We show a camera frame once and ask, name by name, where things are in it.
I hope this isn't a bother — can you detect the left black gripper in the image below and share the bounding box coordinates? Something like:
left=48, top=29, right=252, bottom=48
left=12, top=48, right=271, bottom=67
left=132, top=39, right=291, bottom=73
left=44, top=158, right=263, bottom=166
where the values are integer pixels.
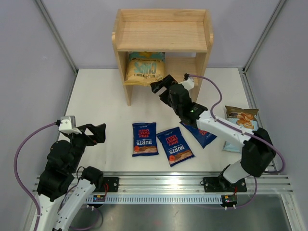
left=65, top=123, right=106, bottom=171

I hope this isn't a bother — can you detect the large yellow kettle chips bag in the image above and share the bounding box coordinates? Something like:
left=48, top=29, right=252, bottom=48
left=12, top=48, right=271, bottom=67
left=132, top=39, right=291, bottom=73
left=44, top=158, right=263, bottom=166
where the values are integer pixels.
left=124, top=51, right=166, bottom=86

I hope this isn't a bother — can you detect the light blue cassava chips bag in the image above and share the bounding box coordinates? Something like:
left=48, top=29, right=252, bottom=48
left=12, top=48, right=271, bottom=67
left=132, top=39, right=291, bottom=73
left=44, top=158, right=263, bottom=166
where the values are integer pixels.
left=221, top=104, right=260, bottom=154

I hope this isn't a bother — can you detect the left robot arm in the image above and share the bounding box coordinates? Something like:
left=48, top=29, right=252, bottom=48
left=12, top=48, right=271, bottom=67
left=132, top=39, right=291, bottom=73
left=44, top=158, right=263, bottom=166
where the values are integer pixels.
left=35, top=120, right=106, bottom=231

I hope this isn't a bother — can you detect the left blue Burts chips bag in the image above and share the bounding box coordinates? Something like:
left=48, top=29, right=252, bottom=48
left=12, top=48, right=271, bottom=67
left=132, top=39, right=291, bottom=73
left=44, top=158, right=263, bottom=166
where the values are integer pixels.
left=132, top=122, right=159, bottom=157

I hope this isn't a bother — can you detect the blue burts chips bag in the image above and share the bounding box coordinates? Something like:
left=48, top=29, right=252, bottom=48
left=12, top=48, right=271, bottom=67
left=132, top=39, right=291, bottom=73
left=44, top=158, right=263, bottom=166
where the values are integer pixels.
left=156, top=127, right=195, bottom=167
left=180, top=122, right=216, bottom=149
left=132, top=122, right=159, bottom=157

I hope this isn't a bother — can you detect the wooden two-tier shelf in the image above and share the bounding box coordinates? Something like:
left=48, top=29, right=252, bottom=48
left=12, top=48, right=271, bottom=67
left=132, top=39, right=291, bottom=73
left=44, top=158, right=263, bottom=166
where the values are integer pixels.
left=112, top=9, right=215, bottom=108

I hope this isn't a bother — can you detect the middle blue Burts chips bag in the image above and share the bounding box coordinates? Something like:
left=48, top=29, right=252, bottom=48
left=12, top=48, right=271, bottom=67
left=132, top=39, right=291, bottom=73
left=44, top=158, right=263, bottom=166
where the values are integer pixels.
left=156, top=127, right=195, bottom=167

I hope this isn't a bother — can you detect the right blue Burts chips bag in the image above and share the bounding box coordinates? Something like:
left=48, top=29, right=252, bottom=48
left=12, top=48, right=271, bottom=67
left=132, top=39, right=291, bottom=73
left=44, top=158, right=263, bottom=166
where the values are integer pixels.
left=180, top=122, right=216, bottom=149

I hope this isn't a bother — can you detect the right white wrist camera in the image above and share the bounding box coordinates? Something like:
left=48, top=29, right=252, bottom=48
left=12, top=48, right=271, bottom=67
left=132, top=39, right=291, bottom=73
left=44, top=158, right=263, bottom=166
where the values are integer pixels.
left=181, top=73, right=194, bottom=91

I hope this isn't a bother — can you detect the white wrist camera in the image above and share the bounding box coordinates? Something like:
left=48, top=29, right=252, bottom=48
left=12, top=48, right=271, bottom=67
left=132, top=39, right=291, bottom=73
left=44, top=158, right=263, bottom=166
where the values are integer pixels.
left=181, top=73, right=194, bottom=91
left=58, top=115, right=82, bottom=135

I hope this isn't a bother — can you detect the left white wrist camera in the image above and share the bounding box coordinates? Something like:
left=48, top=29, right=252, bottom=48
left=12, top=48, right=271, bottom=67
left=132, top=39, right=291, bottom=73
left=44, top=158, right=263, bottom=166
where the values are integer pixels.
left=58, top=115, right=82, bottom=135

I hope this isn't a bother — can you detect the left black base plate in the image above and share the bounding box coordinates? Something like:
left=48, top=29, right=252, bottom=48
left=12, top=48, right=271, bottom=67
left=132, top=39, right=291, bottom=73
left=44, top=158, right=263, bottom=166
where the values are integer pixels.
left=94, top=177, right=119, bottom=193

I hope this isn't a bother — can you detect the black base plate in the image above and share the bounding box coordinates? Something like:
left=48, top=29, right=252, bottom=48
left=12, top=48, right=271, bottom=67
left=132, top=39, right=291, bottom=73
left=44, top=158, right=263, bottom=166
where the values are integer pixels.
left=200, top=176, right=247, bottom=193
left=94, top=177, right=119, bottom=193

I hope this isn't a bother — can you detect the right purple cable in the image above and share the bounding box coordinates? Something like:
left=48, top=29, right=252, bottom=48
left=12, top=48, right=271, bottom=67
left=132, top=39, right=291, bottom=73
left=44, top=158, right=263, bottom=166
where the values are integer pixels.
left=187, top=74, right=287, bottom=174

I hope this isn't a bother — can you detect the purple cable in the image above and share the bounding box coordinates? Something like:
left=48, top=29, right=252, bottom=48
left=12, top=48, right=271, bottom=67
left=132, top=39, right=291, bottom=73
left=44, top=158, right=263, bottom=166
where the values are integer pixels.
left=13, top=121, right=61, bottom=231
left=187, top=74, right=287, bottom=174

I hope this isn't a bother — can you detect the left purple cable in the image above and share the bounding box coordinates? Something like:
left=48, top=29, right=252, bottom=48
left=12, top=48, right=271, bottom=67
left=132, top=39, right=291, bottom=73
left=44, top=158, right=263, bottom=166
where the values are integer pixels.
left=13, top=121, right=61, bottom=231

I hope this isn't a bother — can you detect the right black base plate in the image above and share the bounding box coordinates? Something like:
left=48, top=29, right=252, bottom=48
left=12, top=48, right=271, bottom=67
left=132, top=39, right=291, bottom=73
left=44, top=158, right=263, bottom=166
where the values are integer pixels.
left=200, top=176, right=247, bottom=193

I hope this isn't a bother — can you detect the left aluminium frame post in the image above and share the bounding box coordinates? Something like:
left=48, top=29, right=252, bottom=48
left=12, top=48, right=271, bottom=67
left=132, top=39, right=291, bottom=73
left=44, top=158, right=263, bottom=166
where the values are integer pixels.
left=34, top=0, right=78, bottom=76

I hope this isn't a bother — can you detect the aluminium frame post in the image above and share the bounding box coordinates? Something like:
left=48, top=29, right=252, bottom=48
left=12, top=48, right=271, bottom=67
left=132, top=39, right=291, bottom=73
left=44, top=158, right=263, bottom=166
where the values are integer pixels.
left=243, top=0, right=288, bottom=74
left=34, top=0, right=78, bottom=76

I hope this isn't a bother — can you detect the right aluminium frame post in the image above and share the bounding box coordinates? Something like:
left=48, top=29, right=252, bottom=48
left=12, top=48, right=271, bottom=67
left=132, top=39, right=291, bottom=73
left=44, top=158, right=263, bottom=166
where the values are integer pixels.
left=243, top=0, right=288, bottom=74

